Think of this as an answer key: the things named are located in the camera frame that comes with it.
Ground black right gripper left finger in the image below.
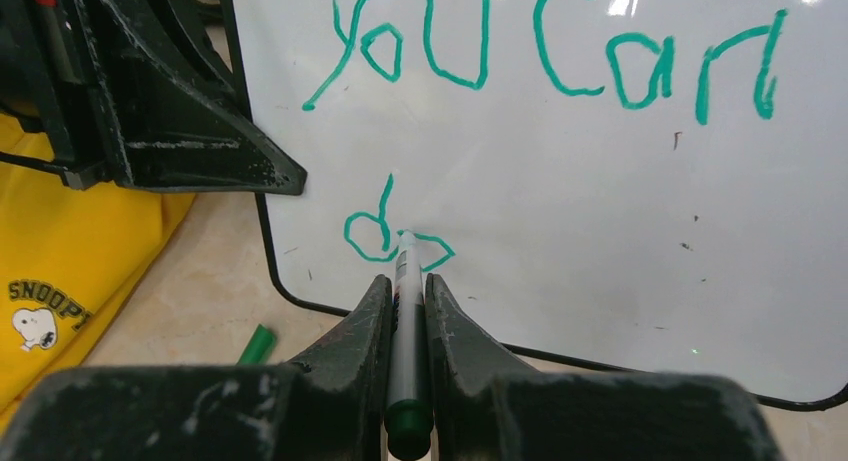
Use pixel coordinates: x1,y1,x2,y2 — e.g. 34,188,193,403
1,276,392,460

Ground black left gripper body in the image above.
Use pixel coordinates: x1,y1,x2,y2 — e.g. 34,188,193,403
1,0,133,190

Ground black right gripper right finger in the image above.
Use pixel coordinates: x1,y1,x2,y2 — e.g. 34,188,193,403
425,274,782,460

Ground white whiteboard black frame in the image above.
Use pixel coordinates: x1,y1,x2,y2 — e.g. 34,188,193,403
231,0,847,410

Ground green white marker pen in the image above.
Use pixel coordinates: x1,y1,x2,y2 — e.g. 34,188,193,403
384,230,433,460

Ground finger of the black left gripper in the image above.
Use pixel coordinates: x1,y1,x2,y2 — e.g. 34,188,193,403
96,0,307,196

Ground yellow folded cloth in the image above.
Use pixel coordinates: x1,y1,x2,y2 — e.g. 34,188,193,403
0,110,197,436

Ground green marker cap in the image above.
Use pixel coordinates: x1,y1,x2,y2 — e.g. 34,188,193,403
237,324,277,365

